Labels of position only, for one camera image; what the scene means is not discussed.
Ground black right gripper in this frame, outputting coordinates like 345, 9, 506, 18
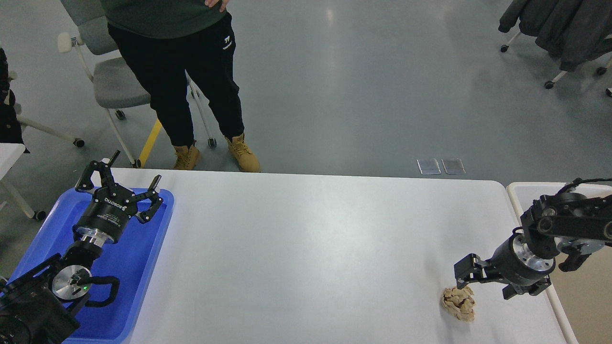
453, 233, 557, 300

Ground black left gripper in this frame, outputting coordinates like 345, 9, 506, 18
72, 150, 164, 245

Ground brown paper ball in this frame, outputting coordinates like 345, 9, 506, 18
441, 287, 476, 323

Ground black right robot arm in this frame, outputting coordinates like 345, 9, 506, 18
453, 178, 612, 299

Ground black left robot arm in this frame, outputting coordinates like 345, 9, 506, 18
0, 151, 174, 344

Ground blue plastic tray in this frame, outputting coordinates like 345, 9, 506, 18
11, 189, 175, 344

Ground white chair base left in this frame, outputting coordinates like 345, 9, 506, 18
5, 96, 85, 148

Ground beige plastic bin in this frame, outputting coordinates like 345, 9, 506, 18
506, 182, 612, 344

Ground metal floor plate right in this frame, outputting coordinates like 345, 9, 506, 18
441, 158, 466, 175

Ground metal floor plate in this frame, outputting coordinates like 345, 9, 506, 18
416, 158, 442, 175
441, 158, 466, 175

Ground black bag at left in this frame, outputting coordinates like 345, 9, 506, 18
0, 48, 24, 144

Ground metal floor plate left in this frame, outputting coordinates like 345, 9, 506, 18
416, 158, 442, 175

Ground person in black trousers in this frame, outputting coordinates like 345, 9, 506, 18
100, 0, 261, 172

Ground dark coats on rack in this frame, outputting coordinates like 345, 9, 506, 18
498, 0, 612, 89

